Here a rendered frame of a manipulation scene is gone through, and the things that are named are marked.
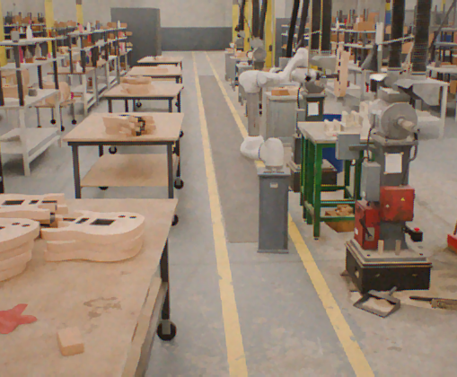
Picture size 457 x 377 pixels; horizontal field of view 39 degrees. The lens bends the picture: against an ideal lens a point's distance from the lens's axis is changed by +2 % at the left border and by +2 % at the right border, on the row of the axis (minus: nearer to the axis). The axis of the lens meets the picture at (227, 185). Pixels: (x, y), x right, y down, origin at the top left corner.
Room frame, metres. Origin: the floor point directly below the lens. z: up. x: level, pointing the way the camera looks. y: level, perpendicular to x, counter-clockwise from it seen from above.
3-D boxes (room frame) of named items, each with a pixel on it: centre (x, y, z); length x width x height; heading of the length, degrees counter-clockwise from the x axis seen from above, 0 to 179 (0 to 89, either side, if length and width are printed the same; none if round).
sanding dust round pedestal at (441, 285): (4.76, -1.48, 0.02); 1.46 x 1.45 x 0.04; 3
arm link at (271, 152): (5.34, -0.39, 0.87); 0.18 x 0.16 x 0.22; 55
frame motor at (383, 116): (4.64, -1.18, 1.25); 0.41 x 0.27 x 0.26; 3
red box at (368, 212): (4.57, -1.03, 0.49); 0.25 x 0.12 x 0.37; 3
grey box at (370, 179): (4.57, -1.04, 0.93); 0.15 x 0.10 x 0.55; 3
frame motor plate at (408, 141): (4.58, -1.19, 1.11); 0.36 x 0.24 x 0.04; 3
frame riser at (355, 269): (4.58, -1.19, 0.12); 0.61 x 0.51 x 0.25; 93
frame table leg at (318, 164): (5.55, -0.81, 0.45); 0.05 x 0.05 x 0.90; 3
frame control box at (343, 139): (4.71, -0.94, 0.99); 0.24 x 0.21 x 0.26; 3
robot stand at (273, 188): (5.33, -0.40, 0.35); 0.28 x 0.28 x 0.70; 86
